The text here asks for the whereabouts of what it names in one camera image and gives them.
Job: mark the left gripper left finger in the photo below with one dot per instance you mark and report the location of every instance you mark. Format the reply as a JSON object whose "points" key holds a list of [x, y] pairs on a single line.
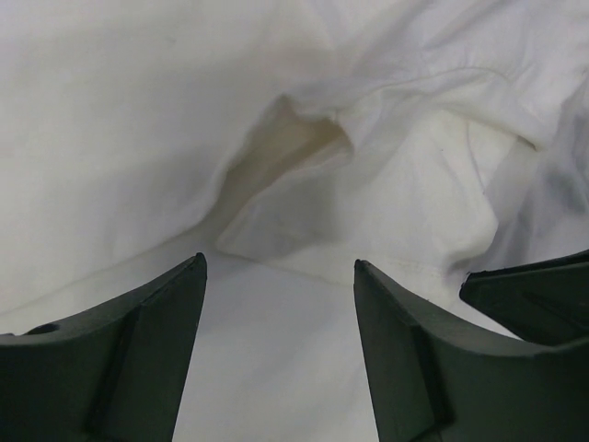
{"points": [[114, 372]]}

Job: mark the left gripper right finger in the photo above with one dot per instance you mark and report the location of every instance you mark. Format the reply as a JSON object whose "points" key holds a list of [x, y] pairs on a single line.
{"points": [[435, 377]]}

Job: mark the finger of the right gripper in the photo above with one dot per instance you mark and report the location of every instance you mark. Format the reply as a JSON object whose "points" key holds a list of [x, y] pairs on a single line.
{"points": [[542, 302]]}

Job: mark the white t shirt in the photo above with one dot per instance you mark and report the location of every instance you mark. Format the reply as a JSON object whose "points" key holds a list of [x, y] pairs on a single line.
{"points": [[285, 140]]}

